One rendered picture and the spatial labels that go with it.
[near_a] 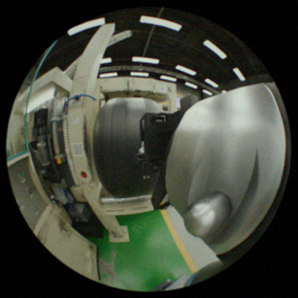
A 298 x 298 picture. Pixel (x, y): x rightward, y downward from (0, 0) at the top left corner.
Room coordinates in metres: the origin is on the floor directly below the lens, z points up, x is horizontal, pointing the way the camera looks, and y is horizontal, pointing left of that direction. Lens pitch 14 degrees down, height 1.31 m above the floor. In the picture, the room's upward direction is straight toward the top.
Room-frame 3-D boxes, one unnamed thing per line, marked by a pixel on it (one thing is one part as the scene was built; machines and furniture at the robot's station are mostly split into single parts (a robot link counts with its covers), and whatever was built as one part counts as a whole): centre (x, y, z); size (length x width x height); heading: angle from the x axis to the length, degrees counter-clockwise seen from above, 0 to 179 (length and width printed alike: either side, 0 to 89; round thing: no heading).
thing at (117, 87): (0.83, 0.14, 1.71); 0.61 x 0.25 x 0.15; 106
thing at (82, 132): (0.42, 0.42, 1.25); 0.13 x 0.13 x 2.50; 16
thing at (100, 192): (0.46, 0.35, 0.90); 0.40 x 0.03 x 0.10; 16
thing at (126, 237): (0.42, 0.42, 0.02); 0.27 x 0.27 x 0.04; 16
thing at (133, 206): (0.37, 0.14, 0.84); 0.36 x 0.09 x 0.06; 106
